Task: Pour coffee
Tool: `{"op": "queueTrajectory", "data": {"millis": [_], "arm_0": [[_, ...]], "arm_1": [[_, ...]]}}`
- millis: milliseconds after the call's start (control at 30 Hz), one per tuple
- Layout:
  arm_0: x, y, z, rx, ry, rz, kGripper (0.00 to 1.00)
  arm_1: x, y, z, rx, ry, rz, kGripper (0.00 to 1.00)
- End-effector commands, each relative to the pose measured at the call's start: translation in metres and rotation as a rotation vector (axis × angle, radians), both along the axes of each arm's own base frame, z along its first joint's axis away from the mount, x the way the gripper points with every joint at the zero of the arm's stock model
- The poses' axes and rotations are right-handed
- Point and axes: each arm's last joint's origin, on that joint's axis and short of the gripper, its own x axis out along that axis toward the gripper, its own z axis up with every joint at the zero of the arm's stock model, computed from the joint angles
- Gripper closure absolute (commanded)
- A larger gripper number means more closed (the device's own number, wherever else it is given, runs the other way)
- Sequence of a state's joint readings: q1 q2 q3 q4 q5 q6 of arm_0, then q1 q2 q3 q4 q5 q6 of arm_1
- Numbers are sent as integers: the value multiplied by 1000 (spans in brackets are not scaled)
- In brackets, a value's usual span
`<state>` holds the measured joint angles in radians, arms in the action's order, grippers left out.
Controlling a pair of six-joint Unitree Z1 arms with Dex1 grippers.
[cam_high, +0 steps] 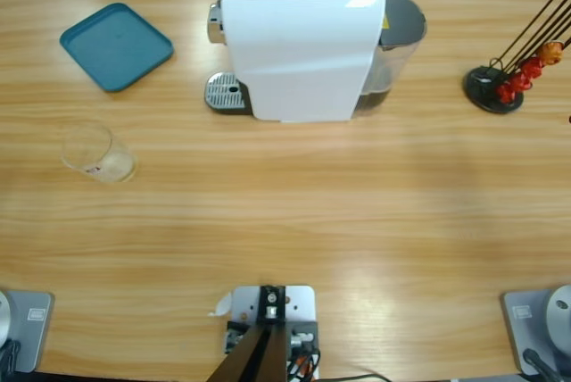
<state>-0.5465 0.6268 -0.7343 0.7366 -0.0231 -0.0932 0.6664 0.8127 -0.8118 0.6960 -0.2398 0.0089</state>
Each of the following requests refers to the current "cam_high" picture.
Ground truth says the white capsule coffee machine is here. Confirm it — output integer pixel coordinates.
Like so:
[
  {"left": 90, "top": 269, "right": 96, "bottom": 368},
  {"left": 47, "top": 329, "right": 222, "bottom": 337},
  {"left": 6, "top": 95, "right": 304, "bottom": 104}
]
[{"left": 203, "top": 0, "right": 387, "bottom": 125}]

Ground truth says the clear drinking glass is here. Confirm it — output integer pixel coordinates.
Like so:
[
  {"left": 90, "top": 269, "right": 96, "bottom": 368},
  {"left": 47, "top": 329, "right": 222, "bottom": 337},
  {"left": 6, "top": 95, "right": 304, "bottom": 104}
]
[{"left": 61, "top": 121, "right": 138, "bottom": 184}]

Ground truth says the orange coffee capsule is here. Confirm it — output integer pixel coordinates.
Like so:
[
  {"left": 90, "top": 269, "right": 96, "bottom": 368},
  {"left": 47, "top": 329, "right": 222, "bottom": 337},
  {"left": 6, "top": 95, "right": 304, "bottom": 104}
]
[{"left": 540, "top": 41, "right": 564, "bottom": 66}]

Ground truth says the red coffee capsule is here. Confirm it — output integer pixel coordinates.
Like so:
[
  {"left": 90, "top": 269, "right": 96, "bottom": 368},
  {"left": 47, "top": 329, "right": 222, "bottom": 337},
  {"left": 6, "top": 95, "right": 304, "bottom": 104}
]
[
  {"left": 509, "top": 71, "right": 534, "bottom": 92},
  {"left": 519, "top": 57, "right": 545, "bottom": 82},
  {"left": 496, "top": 83, "right": 518, "bottom": 104}
]

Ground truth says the white tape scrap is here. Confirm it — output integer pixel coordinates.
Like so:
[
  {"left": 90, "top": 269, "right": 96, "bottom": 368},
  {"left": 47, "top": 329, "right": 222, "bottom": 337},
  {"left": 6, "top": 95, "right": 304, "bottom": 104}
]
[{"left": 207, "top": 292, "right": 234, "bottom": 318}]

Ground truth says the clear water tank black lid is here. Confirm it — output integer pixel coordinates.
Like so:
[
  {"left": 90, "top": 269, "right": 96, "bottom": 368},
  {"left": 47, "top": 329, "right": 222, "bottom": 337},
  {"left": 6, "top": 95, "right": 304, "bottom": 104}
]
[{"left": 356, "top": 0, "right": 428, "bottom": 116}]

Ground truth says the teal square plastic tray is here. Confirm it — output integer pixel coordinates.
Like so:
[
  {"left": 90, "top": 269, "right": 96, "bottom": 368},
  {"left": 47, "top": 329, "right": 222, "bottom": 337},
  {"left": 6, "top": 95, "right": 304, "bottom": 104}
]
[{"left": 59, "top": 2, "right": 175, "bottom": 93}]

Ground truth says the black capsule holder with rods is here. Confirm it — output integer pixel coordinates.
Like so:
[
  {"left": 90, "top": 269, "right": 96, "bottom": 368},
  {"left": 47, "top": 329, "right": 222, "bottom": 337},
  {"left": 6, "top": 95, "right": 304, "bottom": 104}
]
[{"left": 462, "top": 0, "right": 571, "bottom": 114}]

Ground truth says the white block with dark post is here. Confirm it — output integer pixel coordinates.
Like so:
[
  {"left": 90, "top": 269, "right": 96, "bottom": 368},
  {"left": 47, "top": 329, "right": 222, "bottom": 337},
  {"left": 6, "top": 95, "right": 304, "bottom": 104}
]
[{"left": 207, "top": 284, "right": 322, "bottom": 382}]

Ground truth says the black cable at white block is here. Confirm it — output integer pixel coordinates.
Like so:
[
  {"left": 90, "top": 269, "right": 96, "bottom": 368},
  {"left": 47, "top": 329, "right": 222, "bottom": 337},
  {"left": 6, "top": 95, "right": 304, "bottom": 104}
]
[{"left": 285, "top": 348, "right": 393, "bottom": 382}]

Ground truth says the arm grey base plate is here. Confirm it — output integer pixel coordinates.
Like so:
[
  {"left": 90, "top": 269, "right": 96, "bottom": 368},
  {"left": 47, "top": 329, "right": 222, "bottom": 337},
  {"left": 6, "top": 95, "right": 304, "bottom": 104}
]
[
  {"left": 0, "top": 290, "right": 55, "bottom": 374},
  {"left": 500, "top": 283, "right": 571, "bottom": 377}
]

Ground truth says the black base cable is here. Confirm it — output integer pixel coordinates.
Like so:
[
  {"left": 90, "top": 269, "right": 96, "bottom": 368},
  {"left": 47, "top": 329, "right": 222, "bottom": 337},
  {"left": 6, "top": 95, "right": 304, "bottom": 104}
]
[
  {"left": 0, "top": 339, "right": 21, "bottom": 374},
  {"left": 522, "top": 348, "right": 566, "bottom": 382}
]

